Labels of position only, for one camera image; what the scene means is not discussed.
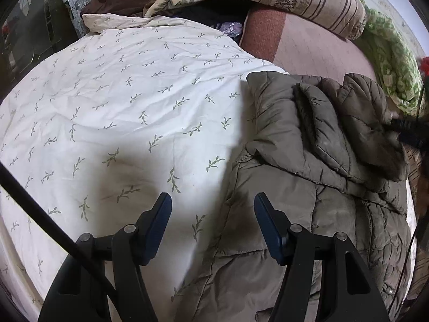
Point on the olive quilted puffer jacket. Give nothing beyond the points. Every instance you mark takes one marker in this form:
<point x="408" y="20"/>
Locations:
<point x="285" y="141"/>

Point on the green patterned blanket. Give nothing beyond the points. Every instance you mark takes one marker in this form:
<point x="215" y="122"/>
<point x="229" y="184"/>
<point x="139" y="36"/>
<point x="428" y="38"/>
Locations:
<point x="392" y="50"/>

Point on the glass door cabinet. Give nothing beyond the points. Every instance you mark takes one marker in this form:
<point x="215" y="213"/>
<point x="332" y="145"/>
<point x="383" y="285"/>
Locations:
<point x="30" y="30"/>

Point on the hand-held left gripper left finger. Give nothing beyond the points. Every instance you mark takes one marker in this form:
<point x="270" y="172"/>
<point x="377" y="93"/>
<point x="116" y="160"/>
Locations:
<point x="159" y="228"/>

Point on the pink quilted mattress pad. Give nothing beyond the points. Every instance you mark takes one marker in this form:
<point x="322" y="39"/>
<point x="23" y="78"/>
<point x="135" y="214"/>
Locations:
<point x="318" y="50"/>

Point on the purple plastic wrapper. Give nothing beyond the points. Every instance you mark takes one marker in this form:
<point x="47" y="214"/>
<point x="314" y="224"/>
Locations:
<point x="229" y="28"/>

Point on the white leaf-print bed sheet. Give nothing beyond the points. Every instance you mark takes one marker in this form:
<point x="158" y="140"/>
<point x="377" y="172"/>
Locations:
<point x="117" y="107"/>

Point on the beige leaf-print cloth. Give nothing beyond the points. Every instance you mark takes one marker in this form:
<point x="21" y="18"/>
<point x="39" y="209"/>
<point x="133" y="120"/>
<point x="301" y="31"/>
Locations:
<point x="162" y="3"/>

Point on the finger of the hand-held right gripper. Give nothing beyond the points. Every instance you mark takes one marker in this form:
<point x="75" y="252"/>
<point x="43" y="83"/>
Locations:
<point x="407" y="129"/>

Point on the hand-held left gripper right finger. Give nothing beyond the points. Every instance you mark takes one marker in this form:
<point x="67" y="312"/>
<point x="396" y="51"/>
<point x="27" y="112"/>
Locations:
<point x="268" y="228"/>

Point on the red object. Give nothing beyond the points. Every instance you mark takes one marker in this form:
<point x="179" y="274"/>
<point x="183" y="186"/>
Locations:
<point x="425" y="68"/>

